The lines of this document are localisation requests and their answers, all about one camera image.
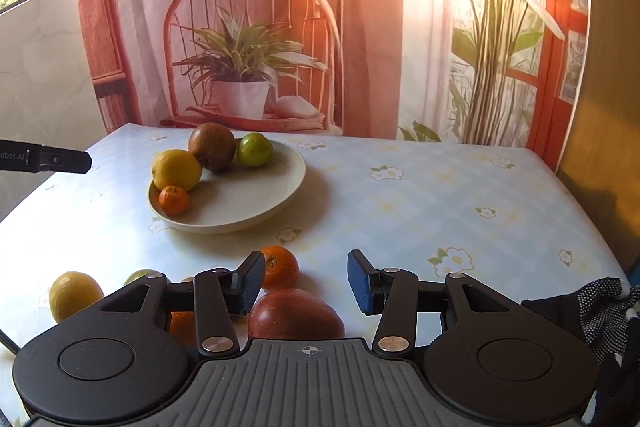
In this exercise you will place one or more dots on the brown russet apple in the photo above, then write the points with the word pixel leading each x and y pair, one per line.
pixel 212 147

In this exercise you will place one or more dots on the black white knitted glove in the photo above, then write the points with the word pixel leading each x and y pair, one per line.
pixel 600 312

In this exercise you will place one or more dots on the floral checked tablecloth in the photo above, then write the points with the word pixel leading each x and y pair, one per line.
pixel 425 217

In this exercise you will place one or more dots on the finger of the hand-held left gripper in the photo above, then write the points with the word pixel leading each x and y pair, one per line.
pixel 65 161

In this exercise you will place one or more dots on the orange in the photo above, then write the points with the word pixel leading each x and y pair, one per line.
pixel 182 327
pixel 281 267

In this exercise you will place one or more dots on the small green apple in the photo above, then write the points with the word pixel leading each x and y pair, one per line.
pixel 255 150

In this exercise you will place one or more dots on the small mandarin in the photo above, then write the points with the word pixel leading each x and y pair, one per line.
pixel 174 201

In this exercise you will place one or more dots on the red apple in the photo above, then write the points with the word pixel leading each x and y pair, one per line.
pixel 295 314

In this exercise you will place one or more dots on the printed room backdrop cloth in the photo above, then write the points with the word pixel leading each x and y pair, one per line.
pixel 375 32

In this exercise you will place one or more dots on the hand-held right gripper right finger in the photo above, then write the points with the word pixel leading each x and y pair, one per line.
pixel 361 282

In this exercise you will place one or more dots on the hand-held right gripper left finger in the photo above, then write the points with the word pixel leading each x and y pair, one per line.
pixel 251 282

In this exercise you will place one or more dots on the yellow lemon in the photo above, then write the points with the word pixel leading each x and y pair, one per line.
pixel 72 294
pixel 175 169

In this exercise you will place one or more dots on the large green apple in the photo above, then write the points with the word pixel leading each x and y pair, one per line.
pixel 136 277

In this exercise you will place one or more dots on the cream round plate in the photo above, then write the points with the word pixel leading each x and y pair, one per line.
pixel 240 202

